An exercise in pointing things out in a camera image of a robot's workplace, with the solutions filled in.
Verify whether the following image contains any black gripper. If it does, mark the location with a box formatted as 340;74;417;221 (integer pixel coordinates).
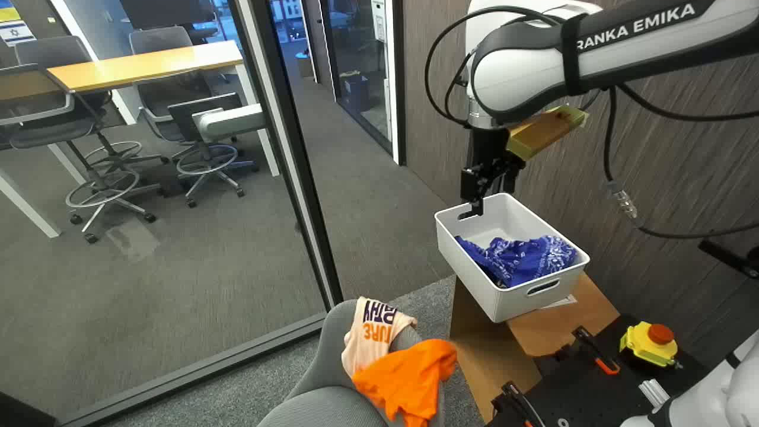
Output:
459;127;528;221

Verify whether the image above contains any beige printed shirt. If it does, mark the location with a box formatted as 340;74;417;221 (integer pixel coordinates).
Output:
340;294;419;382

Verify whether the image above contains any white plastic box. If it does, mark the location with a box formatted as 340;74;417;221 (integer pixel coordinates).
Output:
431;190;593;325

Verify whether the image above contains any brown cardboard box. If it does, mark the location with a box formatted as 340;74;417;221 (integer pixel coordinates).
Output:
447;271;623;427

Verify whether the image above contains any orange shirt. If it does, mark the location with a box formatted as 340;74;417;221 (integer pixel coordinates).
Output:
351;337;462;427

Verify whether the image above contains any blue patterned cloth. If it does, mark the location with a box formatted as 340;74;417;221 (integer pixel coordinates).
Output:
453;233;580;289

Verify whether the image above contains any black clamp with orange trigger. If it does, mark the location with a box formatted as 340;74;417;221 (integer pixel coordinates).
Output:
572;322;623;379

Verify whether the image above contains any black perforated breadboard table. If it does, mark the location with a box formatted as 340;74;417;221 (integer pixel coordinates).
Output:
487;312;719;427

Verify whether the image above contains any yellow emergency stop button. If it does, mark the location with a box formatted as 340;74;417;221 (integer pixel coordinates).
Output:
617;318;683;373

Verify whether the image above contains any silver aluminium profile piece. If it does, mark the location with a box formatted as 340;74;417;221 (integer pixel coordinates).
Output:
632;375;676;411

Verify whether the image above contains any grey office swivel chair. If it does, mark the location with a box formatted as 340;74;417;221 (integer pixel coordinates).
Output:
127;23;271;211
0;32;162;246

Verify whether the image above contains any wooden top office desk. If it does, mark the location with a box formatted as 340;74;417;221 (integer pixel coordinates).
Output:
44;38;280;181

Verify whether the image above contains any yellow wrist camera mount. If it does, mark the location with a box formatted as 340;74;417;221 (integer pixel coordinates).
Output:
506;105;593;165

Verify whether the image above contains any black cable with silver connector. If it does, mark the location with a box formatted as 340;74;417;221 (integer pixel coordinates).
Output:
599;80;759;241

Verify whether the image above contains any black looped camera cable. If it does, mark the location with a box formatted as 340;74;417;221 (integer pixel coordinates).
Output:
421;5;565;130

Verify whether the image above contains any black glass door frame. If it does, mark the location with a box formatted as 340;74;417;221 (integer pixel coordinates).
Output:
225;0;347;312

